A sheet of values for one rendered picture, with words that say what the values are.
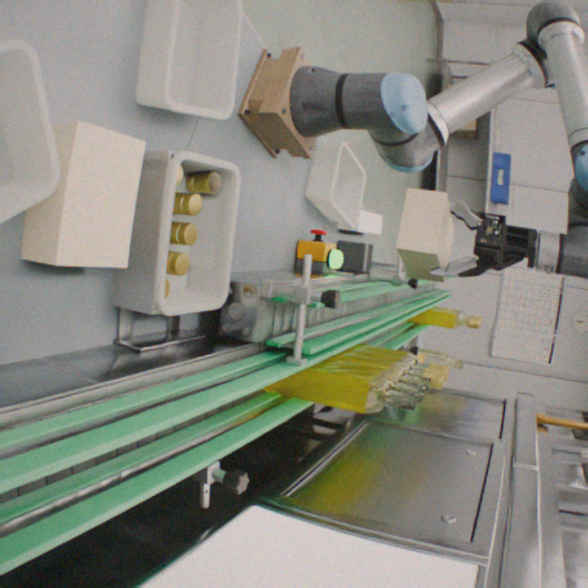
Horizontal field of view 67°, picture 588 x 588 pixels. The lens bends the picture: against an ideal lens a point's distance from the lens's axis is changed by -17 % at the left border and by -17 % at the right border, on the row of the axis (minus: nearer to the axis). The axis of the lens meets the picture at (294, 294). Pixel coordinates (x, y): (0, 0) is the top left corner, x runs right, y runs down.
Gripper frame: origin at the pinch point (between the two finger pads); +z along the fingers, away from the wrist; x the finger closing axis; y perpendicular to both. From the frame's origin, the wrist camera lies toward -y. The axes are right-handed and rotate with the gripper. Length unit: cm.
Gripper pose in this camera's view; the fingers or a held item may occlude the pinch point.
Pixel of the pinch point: (435, 238)
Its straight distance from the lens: 98.9
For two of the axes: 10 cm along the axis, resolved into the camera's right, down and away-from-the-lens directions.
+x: -2.5, 9.4, -2.1
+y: -3.6, -2.9, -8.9
